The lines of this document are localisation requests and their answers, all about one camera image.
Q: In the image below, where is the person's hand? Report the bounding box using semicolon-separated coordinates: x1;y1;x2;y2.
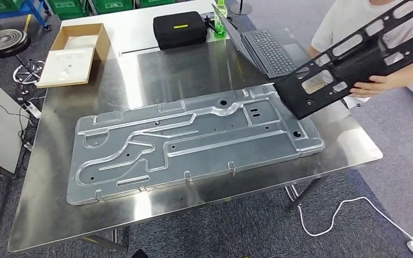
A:
348;75;395;98

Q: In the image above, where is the black plastic part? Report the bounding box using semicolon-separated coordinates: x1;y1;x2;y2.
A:
273;0;413;121

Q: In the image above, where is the person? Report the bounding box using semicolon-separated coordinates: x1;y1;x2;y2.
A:
305;0;413;98

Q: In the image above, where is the grey laptop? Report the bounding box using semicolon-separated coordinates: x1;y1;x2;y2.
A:
211;3;310;80

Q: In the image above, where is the black monitor stand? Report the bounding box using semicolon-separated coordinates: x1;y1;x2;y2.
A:
229;0;253;16

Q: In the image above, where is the green plastic bottle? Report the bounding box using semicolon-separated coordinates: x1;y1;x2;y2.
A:
213;0;228;39

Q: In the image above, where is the stamped aluminium panel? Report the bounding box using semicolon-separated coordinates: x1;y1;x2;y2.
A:
66;84;326;206

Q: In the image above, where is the black case yellow label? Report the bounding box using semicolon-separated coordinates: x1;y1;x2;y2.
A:
152;11;208;51

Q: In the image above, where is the green plastic crate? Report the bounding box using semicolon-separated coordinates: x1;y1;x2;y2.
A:
137;0;176;9
0;0;25;14
46;0;89;21
90;0;135;15

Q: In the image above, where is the white foam insert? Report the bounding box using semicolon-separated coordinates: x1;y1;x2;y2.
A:
63;34;98;51

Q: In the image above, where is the cardboard box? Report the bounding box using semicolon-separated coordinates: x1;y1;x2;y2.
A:
35;23;112;89

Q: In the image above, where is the white foam slab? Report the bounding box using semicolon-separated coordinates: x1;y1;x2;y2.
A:
36;47;96;88

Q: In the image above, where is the blue metal cart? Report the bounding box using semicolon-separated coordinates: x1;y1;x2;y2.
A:
0;0;53;32

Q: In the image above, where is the black round stool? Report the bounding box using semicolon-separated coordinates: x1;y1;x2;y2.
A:
0;28;46;85

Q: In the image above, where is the white floor cable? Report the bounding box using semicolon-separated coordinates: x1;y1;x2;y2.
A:
296;196;413;243

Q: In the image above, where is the black power cable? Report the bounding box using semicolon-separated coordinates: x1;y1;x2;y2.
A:
0;90;38;179

